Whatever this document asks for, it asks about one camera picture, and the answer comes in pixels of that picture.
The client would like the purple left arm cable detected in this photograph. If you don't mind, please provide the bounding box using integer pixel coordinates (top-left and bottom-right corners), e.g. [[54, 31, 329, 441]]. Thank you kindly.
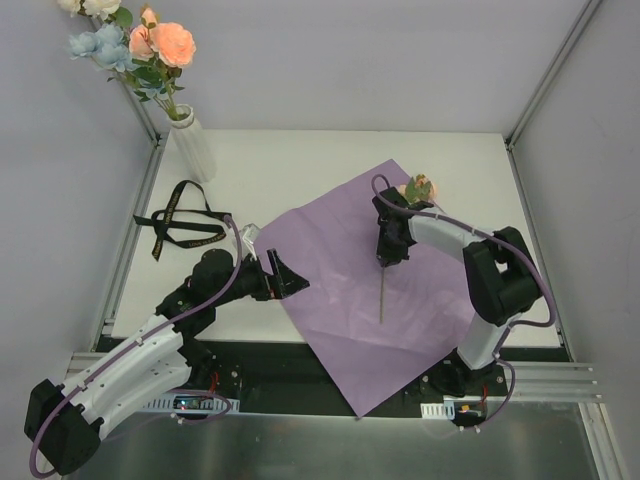
[[27, 214, 251, 476]]

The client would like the blue flower stem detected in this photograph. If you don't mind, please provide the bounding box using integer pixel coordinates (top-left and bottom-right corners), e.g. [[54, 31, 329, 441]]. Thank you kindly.
[[68, 24, 152, 102]]

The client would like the white rose stem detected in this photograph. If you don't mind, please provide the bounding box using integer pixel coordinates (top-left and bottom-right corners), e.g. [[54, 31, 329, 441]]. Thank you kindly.
[[56, 0, 133, 28]]

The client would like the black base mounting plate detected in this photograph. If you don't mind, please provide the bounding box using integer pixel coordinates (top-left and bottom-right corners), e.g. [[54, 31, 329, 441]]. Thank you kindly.
[[203, 341, 507, 419]]

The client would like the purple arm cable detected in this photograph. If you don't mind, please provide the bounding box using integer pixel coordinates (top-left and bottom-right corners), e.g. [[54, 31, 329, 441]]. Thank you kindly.
[[27, 214, 251, 476], [370, 173, 559, 441]]

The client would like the purple wrapping paper sheet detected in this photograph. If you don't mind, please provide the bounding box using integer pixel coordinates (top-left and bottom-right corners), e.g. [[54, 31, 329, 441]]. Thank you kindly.
[[256, 160, 474, 417]]

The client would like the aluminium rail right front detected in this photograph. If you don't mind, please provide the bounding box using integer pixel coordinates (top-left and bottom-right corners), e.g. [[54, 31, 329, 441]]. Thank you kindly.
[[512, 362, 604, 403]]

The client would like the white ribbed vase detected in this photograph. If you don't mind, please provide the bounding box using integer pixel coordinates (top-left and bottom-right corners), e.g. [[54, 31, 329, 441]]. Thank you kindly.
[[170, 104, 216, 183]]

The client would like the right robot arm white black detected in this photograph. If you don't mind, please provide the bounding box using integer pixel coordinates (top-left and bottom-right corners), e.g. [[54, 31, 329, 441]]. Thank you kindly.
[[372, 187, 543, 395]]

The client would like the small peach rose stem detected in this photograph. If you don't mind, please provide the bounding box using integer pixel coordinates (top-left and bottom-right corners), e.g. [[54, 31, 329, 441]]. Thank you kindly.
[[373, 174, 437, 324]]

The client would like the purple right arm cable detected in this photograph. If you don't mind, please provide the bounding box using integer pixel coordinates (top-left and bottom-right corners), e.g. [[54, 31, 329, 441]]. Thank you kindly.
[[370, 173, 559, 441]]

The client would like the white slotted cable duct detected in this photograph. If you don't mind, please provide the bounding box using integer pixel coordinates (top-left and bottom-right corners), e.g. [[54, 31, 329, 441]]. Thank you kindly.
[[140, 393, 240, 415]]

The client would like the small white cable duct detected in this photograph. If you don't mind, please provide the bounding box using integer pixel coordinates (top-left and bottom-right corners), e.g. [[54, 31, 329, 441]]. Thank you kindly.
[[420, 401, 455, 421]]

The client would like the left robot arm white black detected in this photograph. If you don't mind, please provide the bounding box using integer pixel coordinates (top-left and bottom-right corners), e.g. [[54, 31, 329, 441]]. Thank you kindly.
[[24, 249, 310, 479]]

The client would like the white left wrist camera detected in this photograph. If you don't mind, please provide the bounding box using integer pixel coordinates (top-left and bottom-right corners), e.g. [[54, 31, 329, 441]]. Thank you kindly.
[[240, 223, 261, 259]]

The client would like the large peach rose stem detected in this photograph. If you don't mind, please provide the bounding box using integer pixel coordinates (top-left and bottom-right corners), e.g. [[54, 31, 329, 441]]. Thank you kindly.
[[124, 4, 197, 122]]

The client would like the black ribbon gold lettering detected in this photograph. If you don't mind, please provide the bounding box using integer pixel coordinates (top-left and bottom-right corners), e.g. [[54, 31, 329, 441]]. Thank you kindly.
[[133, 179, 234, 264]]

